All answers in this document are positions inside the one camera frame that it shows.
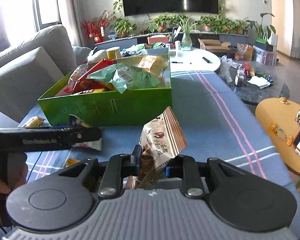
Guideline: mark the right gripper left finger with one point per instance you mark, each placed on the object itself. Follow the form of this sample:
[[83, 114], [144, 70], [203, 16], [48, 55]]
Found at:
[[117, 168]]

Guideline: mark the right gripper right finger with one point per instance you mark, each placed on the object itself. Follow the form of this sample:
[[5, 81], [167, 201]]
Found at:
[[191, 173]]

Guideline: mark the beige brown snack bag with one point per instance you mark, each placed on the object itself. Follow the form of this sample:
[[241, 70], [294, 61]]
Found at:
[[161, 140]]

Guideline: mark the red yellow chip bag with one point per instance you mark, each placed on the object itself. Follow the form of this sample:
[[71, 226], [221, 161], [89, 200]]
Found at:
[[84, 83]]

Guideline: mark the green snack bag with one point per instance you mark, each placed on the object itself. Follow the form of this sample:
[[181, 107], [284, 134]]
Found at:
[[125, 77]]

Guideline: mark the clear bread bag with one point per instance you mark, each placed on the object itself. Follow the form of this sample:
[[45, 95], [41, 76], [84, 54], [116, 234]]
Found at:
[[155, 65]]

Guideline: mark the red snack bag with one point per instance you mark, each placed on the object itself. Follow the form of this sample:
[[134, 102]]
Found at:
[[78, 72]]

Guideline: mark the person left hand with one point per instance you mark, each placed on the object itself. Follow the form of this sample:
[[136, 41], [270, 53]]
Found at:
[[5, 189]]

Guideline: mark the small yellow snack packet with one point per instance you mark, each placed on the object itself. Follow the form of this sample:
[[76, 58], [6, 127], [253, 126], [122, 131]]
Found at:
[[34, 122]]

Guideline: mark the grey sofa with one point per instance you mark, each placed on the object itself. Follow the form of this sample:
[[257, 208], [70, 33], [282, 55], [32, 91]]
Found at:
[[29, 69]]

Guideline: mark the green cardboard box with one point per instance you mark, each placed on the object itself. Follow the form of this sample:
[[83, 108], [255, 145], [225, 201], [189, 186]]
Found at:
[[131, 108]]

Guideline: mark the round wooden side table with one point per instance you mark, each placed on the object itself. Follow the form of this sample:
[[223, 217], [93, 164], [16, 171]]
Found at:
[[277, 117]]

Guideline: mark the white oval coffee table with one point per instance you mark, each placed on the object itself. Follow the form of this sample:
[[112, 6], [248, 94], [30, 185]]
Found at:
[[181, 61]]

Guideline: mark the yellow tin can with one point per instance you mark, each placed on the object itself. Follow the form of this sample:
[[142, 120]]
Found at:
[[113, 53]]

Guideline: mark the light blue tray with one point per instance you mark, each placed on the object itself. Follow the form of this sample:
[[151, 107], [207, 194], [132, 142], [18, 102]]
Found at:
[[159, 48]]

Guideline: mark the glass vase with plant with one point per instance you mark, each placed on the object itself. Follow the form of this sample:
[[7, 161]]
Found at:
[[187, 25]]

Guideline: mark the brown cardboard box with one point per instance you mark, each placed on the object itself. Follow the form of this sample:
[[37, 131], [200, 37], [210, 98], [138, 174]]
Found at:
[[214, 45]]

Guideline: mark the red flower decoration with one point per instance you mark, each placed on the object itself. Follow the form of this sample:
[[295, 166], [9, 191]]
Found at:
[[96, 27]]

